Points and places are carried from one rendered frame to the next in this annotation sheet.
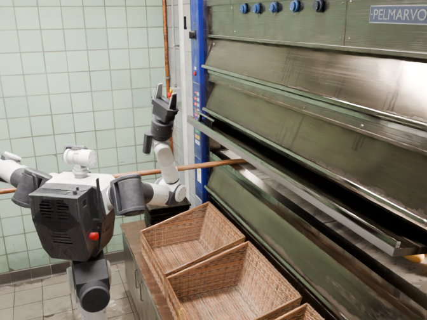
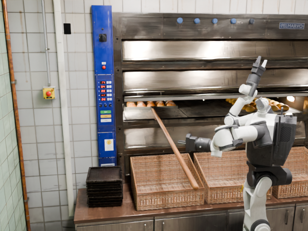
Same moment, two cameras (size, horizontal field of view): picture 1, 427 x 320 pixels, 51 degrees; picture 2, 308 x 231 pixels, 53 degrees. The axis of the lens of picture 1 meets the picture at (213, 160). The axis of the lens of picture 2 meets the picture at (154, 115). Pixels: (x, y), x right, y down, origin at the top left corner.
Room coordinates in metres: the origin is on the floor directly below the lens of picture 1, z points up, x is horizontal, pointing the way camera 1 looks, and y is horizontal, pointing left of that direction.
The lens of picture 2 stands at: (2.00, 2.59, 1.89)
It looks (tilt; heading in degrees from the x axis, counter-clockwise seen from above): 14 degrees down; 281
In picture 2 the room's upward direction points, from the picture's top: straight up
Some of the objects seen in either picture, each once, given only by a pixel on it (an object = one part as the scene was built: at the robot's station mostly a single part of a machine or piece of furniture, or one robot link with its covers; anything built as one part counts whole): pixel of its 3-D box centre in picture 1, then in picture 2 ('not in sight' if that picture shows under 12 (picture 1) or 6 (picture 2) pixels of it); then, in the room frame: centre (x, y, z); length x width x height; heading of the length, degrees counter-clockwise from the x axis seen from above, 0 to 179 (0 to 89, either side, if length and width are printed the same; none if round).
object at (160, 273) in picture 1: (189, 244); (165, 179); (2.40, 0.15, 0.72); 0.56 x 0.49 x 0.28; 22
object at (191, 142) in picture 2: not in sight; (195, 144); (2.11, 0.68, 1.24); 0.12 x 0.10 x 0.13; 166
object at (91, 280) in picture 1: (90, 275); (269, 173); (1.62, 0.51, 1.00); 0.28 x 0.13 x 0.18; 21
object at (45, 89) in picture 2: (175, 94); (49, 92); (3.35, 0.27, 1.46); 0.10 x 0.07 x 0.10; 21
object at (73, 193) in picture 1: (77, 213); (269, 137); (1.65, 0.54, 1.27); 0.34 x 0.30 x 0.36; 77
